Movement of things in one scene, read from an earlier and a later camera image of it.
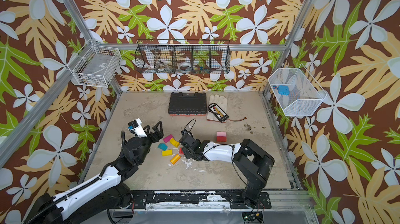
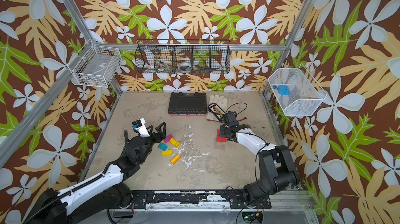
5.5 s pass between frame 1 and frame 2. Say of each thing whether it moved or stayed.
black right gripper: moved
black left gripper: stayed
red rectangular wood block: stayed
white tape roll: stayed
